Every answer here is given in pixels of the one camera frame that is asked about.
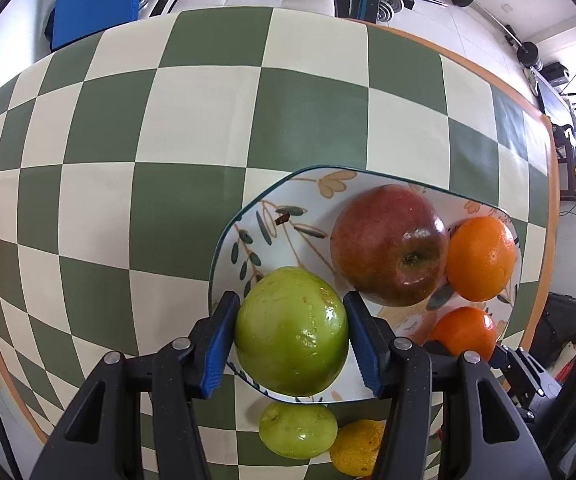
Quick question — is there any floor barbell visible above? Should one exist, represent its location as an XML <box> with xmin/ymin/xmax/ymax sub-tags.
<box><xmin>450</xmin><ymin>0</ymin><xmax>542</xmax><ymax>70</ymax></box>

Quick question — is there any small yellow lemon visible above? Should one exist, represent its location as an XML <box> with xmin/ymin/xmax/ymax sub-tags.
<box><xmin>329</xmin><ymin>419</ymin><xmax>385</xmax><ymax>478</ymax></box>

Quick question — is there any large green apple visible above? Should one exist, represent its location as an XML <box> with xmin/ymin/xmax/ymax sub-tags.
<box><xmin>235</xmin><ymin>266</ymin><xmax>349</xmax><ymax>396</ymax></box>

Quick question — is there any red apple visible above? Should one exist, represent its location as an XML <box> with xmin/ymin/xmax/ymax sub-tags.
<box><xmin>330</xmin><ymin>184</ymin><xmax>449</xmax><ymax>307</ymax></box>

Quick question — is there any green checkered tablecloth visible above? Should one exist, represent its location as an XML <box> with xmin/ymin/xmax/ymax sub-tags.
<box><xmin>0</xmin><ymin>6</ymin><xmax>557</xmax><ymax>474</ymax></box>

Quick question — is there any bright orange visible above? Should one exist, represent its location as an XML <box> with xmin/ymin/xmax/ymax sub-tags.
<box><xmin>446</xmin><ymin>217</ymin><xmax>516</xmax><ymax>301</ymax></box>
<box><xmin>428</xmin><ymin>307</ymin><xmax>497</xmax><ymax>361</ymax></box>

